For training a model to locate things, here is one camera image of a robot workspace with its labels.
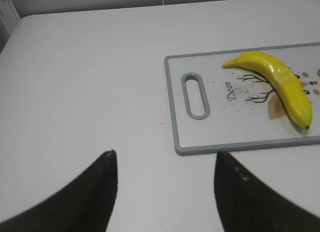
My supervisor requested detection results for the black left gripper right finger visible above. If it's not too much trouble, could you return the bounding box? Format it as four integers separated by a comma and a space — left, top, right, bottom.
214, 152, 320, 231

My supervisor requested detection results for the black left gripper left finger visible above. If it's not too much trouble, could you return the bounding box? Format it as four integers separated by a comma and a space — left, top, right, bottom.
0, 150, 118, 231

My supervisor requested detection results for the yellow plastic banana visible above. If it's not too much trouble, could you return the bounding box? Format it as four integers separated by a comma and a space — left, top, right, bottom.
222, 51, 313, 130

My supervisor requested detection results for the white grey-rimmed cutting board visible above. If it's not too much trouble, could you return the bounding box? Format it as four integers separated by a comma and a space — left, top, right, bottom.
164, 43, 320, 155

